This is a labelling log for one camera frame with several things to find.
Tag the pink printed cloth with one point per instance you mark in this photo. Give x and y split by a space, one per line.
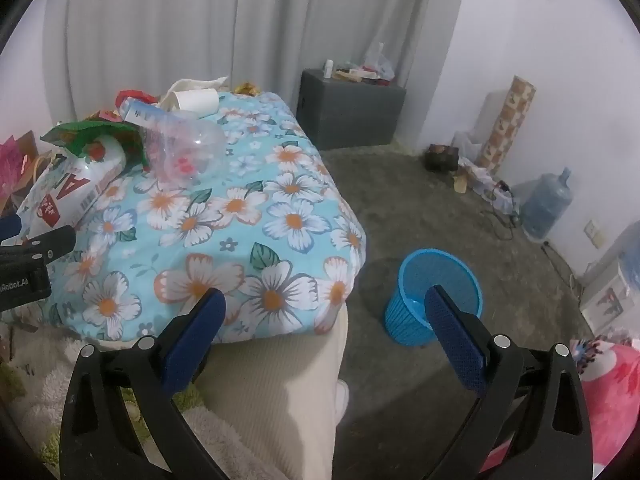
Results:
615 400

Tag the person's white shoe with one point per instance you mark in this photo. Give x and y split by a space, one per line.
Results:
342 400

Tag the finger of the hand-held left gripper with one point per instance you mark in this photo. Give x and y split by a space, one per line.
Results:
52 242

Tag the white green fluffy rug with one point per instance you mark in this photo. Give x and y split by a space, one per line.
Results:
30 410

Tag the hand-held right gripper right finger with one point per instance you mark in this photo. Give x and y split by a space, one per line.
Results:
455 335

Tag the white plastic bag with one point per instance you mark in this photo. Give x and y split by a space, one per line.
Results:
467 145

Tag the grey curtain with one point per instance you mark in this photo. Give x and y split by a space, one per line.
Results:
150 20

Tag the white red printed packet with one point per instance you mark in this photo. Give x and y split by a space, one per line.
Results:
75 185

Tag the green snack packet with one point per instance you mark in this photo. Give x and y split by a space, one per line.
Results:
75 135

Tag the cardboard box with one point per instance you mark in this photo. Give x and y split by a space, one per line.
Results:
40 160

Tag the blue water jug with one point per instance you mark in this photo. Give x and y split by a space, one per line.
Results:
545 205

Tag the blue mesh waste basket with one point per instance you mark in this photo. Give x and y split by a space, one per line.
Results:
415 285

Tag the blue floral blanket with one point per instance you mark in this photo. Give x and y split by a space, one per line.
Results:
225 210

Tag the white water dispenser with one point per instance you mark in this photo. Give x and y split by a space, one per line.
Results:
610 300

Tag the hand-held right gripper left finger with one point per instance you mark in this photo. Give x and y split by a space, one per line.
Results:
200 330

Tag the cream paper bag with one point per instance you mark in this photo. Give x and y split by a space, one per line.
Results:
190 82

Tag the clear plastic bottle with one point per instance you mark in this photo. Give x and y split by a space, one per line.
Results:
185 145

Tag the person's beige trouser leg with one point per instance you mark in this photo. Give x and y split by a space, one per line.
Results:
280 400

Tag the yellow snack wrapper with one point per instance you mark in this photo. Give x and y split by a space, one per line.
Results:
247 88

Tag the grey cabinet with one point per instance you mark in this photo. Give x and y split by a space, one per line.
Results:
350 115

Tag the small white bottle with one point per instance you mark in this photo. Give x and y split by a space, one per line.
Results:
328 69

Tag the red snack packet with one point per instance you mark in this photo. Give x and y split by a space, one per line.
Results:
135 95

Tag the dark brown box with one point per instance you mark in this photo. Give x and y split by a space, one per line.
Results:
442 157

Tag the white paper cup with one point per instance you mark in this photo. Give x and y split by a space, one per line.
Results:
197 101

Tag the tan paper scrap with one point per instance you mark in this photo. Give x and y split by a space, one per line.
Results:
462 182

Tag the wall socket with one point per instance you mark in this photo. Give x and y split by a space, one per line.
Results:
593 234

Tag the checkered patterned roll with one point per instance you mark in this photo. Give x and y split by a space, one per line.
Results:
507 120

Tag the white rolled sheet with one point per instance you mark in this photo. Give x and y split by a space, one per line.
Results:
490 110

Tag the pink plastic bag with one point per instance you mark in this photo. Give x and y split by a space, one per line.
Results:
12 165

